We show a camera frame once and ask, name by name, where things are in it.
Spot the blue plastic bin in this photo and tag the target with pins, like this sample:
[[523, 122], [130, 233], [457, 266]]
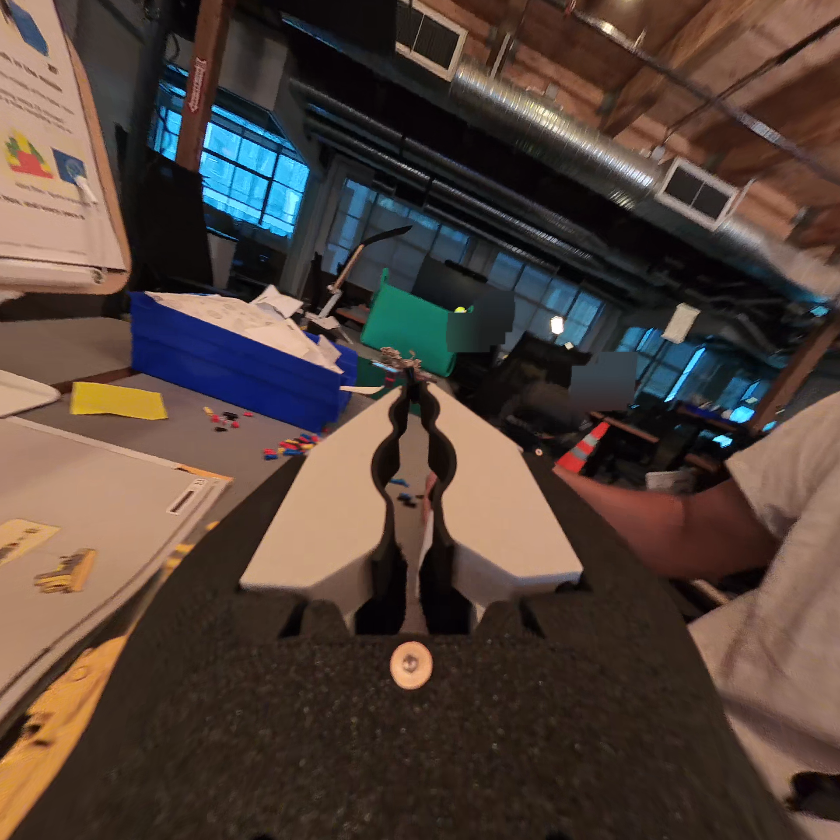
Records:
[[216, 374]]

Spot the person's right forearm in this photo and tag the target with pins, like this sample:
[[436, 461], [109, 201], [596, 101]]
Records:
[[656, 518]]

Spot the yellow brick toy car model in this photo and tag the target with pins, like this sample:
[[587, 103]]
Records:
[[52, 722]]

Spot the wide paned window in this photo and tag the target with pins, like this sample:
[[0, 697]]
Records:
[[394, 223]]

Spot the pile of small coloured pins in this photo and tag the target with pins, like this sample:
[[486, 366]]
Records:
[[292, 446]]

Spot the pale sticker sheet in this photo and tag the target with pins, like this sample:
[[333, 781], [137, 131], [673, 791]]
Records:
[[23, 538]]

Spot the wooden pillar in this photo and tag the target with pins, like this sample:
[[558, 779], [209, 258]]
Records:
[[200, 85]]

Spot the green plastic bin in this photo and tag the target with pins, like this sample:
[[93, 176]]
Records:
[[400, 328]]

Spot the instruction sheet on stand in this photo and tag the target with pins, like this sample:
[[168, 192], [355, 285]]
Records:
[[26, 394]]

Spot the black monitor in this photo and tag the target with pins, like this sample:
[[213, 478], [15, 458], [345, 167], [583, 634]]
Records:
[[170, 223]]

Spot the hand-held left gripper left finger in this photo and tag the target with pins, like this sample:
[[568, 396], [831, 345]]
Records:
[[315, 525]]

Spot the person's right hand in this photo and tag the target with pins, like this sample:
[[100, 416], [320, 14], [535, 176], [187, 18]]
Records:
[[431, 492]]

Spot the person's white shirt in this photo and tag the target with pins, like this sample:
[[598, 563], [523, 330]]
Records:
[[787, 623]]

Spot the white hanging paper sign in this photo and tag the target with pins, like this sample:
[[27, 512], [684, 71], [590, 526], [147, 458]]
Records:
[[681, 323]]

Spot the large paned window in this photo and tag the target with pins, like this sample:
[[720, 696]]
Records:
[[249, 177]]

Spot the white air vent grille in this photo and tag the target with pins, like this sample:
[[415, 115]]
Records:
[[699, 193], [430, 39]]

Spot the building instruction booklet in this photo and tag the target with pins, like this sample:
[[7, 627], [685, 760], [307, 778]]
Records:
[[98, 512]]

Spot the grey desk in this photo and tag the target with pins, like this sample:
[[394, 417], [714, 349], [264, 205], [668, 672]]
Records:
[[197, 453]]

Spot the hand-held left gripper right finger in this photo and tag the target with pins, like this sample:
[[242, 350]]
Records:
[[518, 518]]

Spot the orange traffic cone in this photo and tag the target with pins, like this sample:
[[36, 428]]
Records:
[[584, 449]]

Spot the silver ventilation duct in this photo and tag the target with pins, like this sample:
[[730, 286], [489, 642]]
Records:
[[558, 131]]

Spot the black office chair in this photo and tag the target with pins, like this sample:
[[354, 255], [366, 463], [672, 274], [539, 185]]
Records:
[[538, 380]]

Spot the yellow paper scrap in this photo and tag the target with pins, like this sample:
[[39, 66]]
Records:
[[118, 400]]

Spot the wooden board with printed sheet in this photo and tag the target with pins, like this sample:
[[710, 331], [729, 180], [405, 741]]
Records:
[[39, 131]]

